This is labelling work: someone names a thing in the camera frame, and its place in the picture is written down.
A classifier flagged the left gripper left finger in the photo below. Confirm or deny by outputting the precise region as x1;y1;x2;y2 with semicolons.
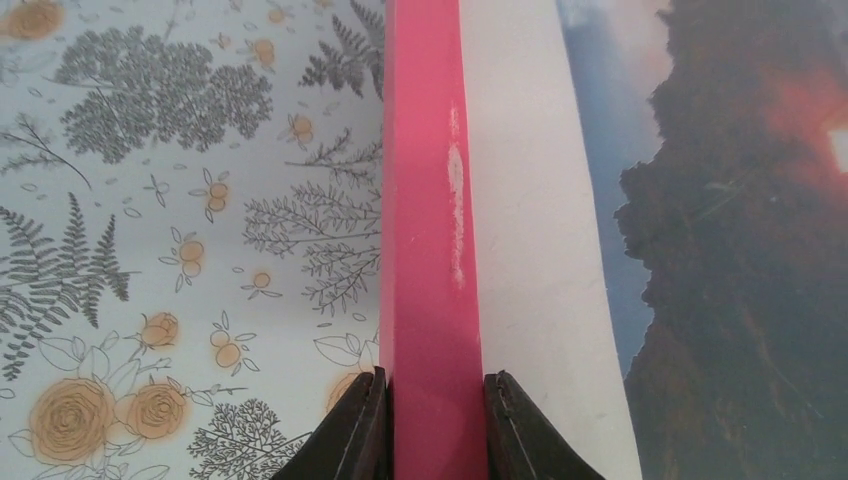
271;367;388;480

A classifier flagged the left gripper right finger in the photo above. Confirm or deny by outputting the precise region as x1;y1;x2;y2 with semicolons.
483;370;603;480

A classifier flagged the pink picture frame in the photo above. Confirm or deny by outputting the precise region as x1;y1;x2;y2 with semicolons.
380;1;646;479

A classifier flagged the sunset photo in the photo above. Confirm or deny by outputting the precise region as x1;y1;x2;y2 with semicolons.
557;1;847;479

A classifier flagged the floral patterned table mat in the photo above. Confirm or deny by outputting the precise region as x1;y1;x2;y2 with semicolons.
1;1;385;479

